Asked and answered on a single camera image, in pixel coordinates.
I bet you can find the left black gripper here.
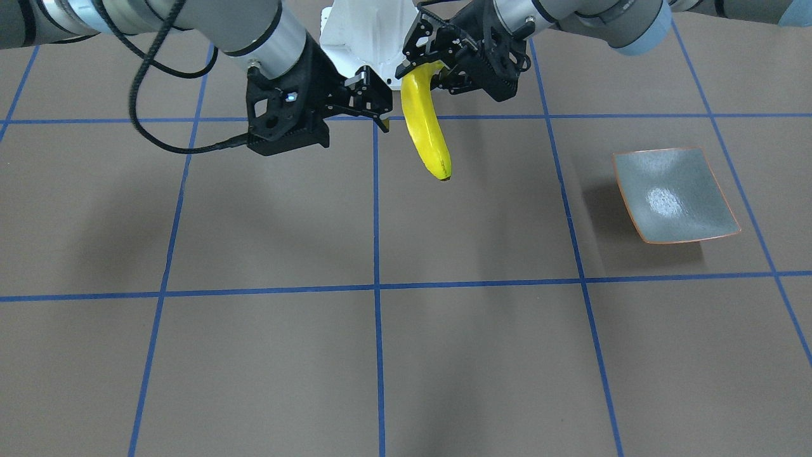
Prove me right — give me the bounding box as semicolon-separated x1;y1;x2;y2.
395;6;532;102

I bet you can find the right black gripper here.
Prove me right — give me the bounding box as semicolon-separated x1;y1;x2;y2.
299;35;393;133

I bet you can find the yellow banana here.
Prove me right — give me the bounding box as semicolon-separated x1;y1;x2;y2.
400;62;452;182

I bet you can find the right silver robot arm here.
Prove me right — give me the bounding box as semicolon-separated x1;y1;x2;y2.
2;1;392;142

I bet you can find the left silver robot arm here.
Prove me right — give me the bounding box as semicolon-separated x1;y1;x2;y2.
395;1;810;102

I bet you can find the grey square plate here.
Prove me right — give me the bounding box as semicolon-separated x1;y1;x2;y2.
612;148;742;245

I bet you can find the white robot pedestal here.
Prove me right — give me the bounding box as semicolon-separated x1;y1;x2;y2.
319;1;418;91

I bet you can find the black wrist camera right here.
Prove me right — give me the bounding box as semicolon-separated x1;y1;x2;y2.
246;67;330;157

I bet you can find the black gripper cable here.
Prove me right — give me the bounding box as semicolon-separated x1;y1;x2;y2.
95;0;254;155

